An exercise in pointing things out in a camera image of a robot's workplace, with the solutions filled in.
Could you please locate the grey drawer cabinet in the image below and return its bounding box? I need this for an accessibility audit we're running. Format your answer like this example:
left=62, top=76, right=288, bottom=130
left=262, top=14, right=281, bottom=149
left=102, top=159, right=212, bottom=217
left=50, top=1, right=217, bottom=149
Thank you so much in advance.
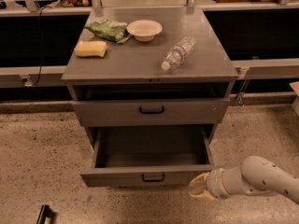
left=62, top=7, right=237, bottom=142

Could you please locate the yellow sponge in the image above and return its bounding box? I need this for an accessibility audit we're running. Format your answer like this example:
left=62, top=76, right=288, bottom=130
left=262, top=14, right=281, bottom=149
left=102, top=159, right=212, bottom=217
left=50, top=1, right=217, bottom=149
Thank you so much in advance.
left=74, top=41, right=107, bottom=58

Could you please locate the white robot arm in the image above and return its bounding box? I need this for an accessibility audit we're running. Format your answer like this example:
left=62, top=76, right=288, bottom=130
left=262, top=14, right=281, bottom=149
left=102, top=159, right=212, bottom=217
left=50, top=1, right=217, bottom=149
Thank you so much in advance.
left=189, top=156, right=299, bottom=204

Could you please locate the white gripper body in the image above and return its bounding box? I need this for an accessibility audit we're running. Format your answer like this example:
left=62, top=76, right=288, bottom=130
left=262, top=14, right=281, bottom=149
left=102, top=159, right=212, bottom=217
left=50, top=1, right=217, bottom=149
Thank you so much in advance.
left=206, top=168, right=230, bottom=199

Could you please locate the black object on floor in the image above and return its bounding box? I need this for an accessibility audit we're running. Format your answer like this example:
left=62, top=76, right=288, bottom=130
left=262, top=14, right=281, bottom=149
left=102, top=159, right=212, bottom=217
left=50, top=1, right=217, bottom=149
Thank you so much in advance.
left=36, top=204, right=53, bottom=224

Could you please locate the grey drawer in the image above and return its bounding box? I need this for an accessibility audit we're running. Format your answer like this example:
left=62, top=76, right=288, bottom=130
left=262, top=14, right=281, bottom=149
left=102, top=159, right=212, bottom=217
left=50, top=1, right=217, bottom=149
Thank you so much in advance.
left=81, top=124, right=215, bottom=187
left=73, top=98, right=229, bottom=127

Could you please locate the black power cable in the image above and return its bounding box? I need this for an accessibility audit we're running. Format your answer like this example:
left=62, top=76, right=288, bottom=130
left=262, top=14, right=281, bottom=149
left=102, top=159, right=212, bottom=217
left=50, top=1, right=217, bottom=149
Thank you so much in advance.
left=31, top=5, right=54, bottom=88

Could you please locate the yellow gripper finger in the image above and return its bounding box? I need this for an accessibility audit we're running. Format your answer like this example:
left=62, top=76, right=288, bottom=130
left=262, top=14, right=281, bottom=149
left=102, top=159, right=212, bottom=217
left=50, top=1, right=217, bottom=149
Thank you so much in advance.
left=189, top=173, right=209, bottom=188
left=192, top=189, right=215, bottom=202

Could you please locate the clear plastic water bottle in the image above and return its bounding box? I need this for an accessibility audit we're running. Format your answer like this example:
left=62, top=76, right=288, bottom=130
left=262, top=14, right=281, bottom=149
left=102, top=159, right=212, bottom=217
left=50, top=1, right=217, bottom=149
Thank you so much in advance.
left=161, top=35, right=196, bottom=71

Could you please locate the green chip bag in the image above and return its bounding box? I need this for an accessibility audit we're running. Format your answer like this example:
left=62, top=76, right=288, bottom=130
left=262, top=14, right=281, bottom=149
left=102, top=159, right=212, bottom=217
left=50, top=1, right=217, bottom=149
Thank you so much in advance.
left=85, top=19, right=132, bottom=44

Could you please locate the white bowl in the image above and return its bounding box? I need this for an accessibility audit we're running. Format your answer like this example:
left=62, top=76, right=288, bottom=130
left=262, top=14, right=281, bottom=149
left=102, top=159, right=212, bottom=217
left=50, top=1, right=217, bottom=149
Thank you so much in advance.
left=127, top=20, right=163, bottom=42

